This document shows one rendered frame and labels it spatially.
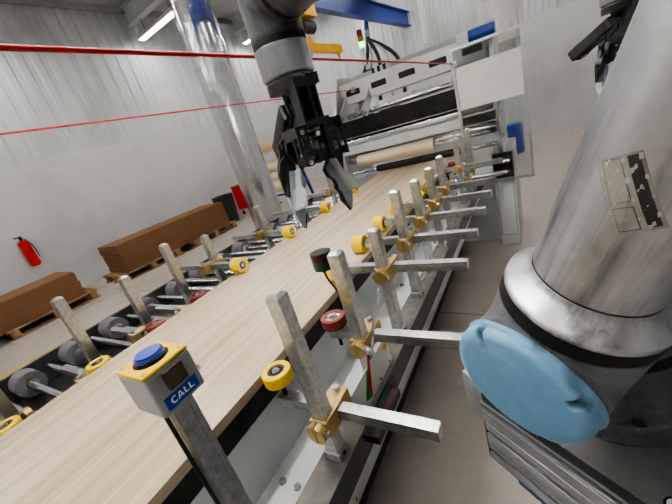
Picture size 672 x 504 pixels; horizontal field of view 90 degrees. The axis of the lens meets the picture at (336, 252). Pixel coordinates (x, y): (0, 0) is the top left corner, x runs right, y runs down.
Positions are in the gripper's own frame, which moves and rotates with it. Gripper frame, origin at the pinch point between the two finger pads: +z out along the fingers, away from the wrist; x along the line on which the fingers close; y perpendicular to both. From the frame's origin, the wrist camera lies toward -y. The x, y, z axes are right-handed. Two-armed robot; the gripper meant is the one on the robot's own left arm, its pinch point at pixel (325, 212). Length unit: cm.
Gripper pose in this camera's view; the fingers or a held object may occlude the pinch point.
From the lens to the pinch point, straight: 56.5
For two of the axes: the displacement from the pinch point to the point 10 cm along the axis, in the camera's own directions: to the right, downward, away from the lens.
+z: 2.8, 9.0, 3.3
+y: 4.4, 1.9, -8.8
